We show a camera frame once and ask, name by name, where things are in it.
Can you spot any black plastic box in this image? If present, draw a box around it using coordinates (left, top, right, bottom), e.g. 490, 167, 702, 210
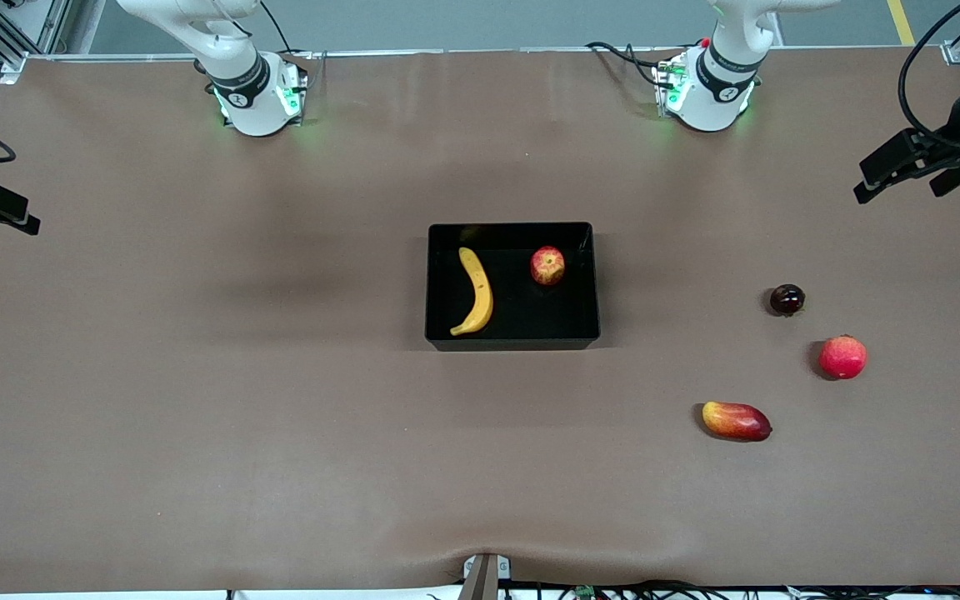
424, 221, 603, 352

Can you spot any dark purple mangosteen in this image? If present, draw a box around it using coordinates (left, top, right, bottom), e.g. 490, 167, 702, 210
770, 283, 807, 318

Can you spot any metal table edge bracket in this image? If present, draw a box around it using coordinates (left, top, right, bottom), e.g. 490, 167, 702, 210
462, 552, 512, 600

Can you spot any round red peach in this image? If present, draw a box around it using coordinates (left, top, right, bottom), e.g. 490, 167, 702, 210
818, 334, 868, 381

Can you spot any yellow banana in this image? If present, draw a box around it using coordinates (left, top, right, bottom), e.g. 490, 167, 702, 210
450, 247, 495, 338

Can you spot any red yellow apple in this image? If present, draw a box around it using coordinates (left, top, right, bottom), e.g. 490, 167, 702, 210
529, 245, 567, 287

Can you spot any red yellow mango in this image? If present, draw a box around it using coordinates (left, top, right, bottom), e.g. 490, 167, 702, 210
702, 401, 773, 443

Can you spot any black base cable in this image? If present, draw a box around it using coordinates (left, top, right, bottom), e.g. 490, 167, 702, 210
586, 41, 666, 89
259, 0, 314, 56

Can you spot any brown table mat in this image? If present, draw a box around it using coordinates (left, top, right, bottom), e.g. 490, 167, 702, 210
0, 46, 960, 594

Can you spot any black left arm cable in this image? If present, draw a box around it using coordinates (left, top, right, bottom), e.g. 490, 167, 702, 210
898, 0, 960, 158

